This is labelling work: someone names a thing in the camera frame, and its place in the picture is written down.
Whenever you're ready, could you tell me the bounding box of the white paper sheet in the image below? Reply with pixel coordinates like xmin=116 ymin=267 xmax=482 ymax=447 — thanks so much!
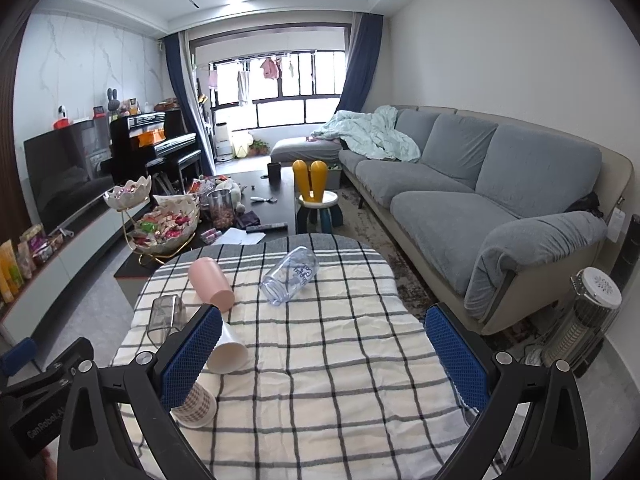
xmin=215 ymin=227 xmax=268 ymax=247

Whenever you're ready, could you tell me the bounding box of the white television cabinet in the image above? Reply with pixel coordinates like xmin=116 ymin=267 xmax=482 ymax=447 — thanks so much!
xmin=0 ymin=195 xmax=151 ymax=346

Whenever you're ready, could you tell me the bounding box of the black piano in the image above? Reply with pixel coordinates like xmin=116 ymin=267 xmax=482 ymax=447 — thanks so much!
xmin=109 ymin=108 xmax=203 ymax=183

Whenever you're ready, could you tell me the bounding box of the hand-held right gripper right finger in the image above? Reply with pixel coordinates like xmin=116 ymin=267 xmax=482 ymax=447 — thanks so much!
xmin=424 ymin=302 xmax=593 ymax=480

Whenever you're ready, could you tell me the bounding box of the black television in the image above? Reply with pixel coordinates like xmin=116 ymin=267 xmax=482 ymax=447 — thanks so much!
xmin=23 ymin=119 xmax=117 ymax=235

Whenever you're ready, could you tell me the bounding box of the checked paper cup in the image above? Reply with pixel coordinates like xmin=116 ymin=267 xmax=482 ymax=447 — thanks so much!
xmin=170 ymin=382 xmax=218 ymax=429

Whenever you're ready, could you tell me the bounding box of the light blue blanket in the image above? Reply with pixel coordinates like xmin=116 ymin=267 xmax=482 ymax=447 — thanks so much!
xmin=311 ymin=105 xmax=422 ymax=163

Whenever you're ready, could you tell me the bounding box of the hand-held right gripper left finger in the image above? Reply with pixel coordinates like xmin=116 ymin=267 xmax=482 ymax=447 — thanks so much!
xmin=57 ymin=304 xmax=223 ymax=480

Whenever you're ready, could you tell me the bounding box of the grey sofa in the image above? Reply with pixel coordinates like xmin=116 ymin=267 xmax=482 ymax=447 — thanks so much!
xmin=270 ymin=105 xmax=632 ymax=336

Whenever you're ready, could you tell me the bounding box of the white air purifier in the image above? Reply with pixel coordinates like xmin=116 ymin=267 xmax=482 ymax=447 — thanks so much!
xmin=214 ymin=122 xmax=233 ymax=162

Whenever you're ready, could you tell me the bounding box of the black cloth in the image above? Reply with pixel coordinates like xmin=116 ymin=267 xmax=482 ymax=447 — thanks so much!
xmin=567 ymin=191 xmax=606 ymax=218

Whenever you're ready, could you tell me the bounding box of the dark coffee table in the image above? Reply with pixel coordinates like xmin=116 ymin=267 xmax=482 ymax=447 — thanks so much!
xmin=114 ymin=166 xmax=301 ymax=281

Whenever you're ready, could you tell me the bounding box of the black piano bench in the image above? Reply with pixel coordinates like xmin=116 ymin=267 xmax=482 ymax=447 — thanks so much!
xmin=145 ymin=152 xmax=203 ymax=193

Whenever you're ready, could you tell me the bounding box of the pink cup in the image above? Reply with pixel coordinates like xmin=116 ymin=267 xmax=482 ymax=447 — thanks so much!
xmin=187 ymin=256 xmax=236 ymax=307

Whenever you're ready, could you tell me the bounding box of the grey transparent cup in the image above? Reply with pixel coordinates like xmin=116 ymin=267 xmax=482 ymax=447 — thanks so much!
xmin=146 ymin=295 xmax=187 ymax=345

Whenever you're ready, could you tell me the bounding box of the clear jar of nuts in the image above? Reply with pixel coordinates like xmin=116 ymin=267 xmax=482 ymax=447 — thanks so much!
xmin=206 ymin=189 xmax=236 ymax=228

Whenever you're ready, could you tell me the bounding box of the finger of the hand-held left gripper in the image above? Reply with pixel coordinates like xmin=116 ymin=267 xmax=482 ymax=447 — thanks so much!
xmin=0 ymin=338 xmax=37 ymax=377

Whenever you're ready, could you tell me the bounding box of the white paper cup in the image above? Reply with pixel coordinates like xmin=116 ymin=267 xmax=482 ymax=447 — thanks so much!
xmin=206 ymin=321 xmax=249 ymax=375

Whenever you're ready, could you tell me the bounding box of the blue curtain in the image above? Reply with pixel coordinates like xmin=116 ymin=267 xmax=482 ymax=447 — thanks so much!
xmin=341 ymin=12 xmax=385 ymax=113
xmin=162 ymin=31 xmax=211 ymax=176

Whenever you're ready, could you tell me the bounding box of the electric heater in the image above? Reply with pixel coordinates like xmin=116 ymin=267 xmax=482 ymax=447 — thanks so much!
xmin=542 ymin=267 xmax=623 ymax=378

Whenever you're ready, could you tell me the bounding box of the yellow rabbit-ear stool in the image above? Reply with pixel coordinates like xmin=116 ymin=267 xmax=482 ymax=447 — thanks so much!
xmin=291 ymin=159 xmax=344 ymax=235

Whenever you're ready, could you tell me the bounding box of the plaid tablecloth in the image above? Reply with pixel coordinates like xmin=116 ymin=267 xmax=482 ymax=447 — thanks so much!
xmin=109 ymin=232 xmax=506 ymax=480

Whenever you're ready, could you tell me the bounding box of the white tag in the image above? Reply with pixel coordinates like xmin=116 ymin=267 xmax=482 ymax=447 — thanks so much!
xmin=607 ymin=208 xmax=627 ymax=243

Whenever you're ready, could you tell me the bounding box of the tiered snack bowl stand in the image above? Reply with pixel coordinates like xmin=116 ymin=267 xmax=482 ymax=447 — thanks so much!
xmin=103 ymin=176 xmax=202 ymax=267

